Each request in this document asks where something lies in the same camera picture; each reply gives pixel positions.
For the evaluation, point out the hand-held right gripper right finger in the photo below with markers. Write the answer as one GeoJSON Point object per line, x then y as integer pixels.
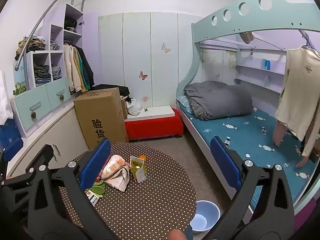
{"type": "Point", "coordinates": [225, 163]}

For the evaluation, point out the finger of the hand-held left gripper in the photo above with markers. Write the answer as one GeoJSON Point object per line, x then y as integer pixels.
{"type": "Point", "coordinates": [46, 153]}
{"type": "Point", "coordinates": [13, 148]}

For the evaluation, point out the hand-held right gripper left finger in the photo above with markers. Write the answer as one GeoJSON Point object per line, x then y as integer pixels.
{"type": "Point", "coordinates": [96, 165]}

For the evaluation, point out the green wrapper scraps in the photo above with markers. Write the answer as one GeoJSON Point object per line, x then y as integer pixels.
{"type": "Point", "coordinates": [98, 190]}

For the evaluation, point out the yellow green juice carton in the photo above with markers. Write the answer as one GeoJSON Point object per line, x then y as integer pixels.
{"type": "Point", "coordinates": [138, 173]}

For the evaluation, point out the pale blue plastic bin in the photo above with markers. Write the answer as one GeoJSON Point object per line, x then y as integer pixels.
{"type": "Point", "coordinates": [200, 223]}

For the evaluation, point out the blue bag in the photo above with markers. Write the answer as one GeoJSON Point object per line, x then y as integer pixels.
{"type": "Point", "coordinates": [8, 131]}

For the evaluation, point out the white low cabinet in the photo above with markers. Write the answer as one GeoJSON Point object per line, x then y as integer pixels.
{"type": "Point", "coordinates": [62, 130]}

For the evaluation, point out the blue candy print bedsheet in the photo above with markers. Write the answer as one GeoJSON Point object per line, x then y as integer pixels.
{"type": "Point", "coordinates": [237, 135]}

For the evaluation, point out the pine cone drawer knob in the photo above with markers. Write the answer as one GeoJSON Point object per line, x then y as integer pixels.
{"type": "Point", "coordinates": [62, 97]}
{"type": "Point", "coordinates": [34, 115]}

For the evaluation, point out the small orange cap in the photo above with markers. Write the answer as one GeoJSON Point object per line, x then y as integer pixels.
{"type": "Point", "coordinates": [142, 158]}

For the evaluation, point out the white cloth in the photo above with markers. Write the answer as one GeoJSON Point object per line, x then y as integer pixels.
{"type": "Point", "coordinates": [5, 100]}

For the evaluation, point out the tall cardboard box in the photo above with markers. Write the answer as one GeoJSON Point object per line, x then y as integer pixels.
{"type": "Point", "coordinates": [100, 115]}

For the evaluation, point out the small green plant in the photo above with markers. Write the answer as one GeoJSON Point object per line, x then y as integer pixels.
{"type": "Point", "coordinates": [19, 90]}

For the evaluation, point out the grey quilt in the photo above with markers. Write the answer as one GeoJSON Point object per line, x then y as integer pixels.
{"type": "Point", "coordinates": [220, 100]}

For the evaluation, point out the red bench with white top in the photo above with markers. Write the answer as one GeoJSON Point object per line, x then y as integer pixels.
{"type": "Point", "coordinates": [150, 127]}

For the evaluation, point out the round table with dotted cloth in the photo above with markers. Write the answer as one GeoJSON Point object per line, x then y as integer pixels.
{"type": "Point", "coordinates": [150, 205]}

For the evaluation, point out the white plastic bag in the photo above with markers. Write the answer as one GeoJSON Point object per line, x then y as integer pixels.
{"type": "Point", "coordinates": [133, 108]}

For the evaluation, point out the blue plaid pillow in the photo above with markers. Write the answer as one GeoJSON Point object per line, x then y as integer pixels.
{"type": "Point", "coordinates": [183, 103]}

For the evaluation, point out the black bag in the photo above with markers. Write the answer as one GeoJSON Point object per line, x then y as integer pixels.
{"type": "Point", "coordinates": [117, 90]}

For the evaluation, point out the dark folded clothes stack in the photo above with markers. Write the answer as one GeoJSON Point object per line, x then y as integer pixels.
{"type": "Point", "coordinates": [42, 73]}

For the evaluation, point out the blue jeans stack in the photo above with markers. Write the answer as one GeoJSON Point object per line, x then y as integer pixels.
{"type": "Point", "coordinates": [56, 73]}

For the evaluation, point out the faint pink butterfly sticker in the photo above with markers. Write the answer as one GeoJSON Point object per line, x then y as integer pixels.
{"type": "Point", "coordinates": [145, 98]}

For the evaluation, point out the person's leg in jeans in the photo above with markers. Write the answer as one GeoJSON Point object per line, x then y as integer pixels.
{"type": "Point", "coordinates": [176, 235]}

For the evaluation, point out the green hanging garment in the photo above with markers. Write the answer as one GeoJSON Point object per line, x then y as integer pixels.
{"type": "Point", "coordinates": [82, 75]}

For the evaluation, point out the cream hanging jacket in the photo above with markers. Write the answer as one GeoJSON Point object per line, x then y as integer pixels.
{"type": "Point", "coordinates": [71, 70]}

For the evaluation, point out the white cubby shelf unit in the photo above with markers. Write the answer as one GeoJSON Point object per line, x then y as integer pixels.
{"type": "Point", "coordinates": [49, 62]}

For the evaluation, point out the black hanging coat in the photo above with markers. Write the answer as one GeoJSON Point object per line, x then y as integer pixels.
{"type": "Point", "coordinates": [87, 67]}

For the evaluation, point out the pink red butterfly sticker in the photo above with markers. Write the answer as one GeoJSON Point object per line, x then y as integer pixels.
{"type": "Point", "coordinates": [143, 75]}

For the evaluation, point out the beige hanging shirt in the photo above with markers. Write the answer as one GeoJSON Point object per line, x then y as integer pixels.
{"type": "Point", "coordinates": [300, 92]}

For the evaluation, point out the olive clothes pile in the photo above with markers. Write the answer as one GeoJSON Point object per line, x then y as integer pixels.
{"type": "Point", "coordinates": [30, 45]}

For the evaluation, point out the small blue box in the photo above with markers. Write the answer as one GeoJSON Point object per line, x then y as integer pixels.
{"type": "Point", "coordinates": [266, 64]}

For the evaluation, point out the grey folded clothes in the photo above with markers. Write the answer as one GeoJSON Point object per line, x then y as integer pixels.
{"type": "Point", "coordinates": [54, 45]}

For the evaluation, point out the white wardrobe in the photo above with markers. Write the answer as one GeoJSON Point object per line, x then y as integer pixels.
{"type": "Point", "coordinates": [132, 55]}

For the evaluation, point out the stair shelf cabinet with clothes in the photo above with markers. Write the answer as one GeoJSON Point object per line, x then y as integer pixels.
{"type": "Point", "coordinates": [37, 23]}

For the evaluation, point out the pale yellow butterfly sticker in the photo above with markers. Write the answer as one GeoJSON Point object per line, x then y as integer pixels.
{"type": "Point", "coordinates": [166, 48]}

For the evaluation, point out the dark clothes in cubby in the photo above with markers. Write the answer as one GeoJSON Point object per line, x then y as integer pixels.
{"type": "Point", "coordinates": [70, 25]}

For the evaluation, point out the bed with teal sheet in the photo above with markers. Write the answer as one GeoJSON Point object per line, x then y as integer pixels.
{"type": "Point", "coordinates": [250, 17]}

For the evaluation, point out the blue clothes hanger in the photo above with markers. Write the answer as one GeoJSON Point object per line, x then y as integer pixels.
{"type": "Point", "coordinates": [307, 40]}

